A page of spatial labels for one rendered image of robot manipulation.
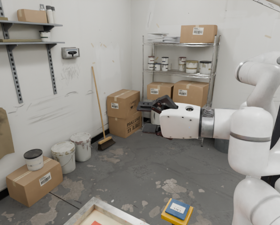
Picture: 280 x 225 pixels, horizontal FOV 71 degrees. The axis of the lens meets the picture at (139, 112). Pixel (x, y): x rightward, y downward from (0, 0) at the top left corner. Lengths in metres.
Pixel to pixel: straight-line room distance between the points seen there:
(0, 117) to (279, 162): 2.49
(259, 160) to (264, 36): 3.28
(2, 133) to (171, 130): 2.31
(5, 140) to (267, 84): 2.52
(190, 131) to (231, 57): 3.22
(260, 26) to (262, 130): 3.28
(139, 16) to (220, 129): 3.88
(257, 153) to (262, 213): 0.15
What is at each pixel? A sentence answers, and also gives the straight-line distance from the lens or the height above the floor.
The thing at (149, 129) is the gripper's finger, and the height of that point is 1.53.
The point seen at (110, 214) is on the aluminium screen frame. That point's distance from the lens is 1.09.
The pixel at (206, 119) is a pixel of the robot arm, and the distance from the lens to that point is 0.50.
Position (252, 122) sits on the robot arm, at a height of 1.63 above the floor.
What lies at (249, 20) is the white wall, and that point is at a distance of 3.68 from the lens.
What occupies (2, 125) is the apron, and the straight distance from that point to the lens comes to 2.63.
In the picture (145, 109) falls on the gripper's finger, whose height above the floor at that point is 1.61.
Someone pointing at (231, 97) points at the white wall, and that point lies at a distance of 3.80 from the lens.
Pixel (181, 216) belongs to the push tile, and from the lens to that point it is 1.10.
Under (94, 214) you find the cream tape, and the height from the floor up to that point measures 0.96.
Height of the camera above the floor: 1.78
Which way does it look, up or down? 20 degrees down
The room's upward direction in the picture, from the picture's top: straight up
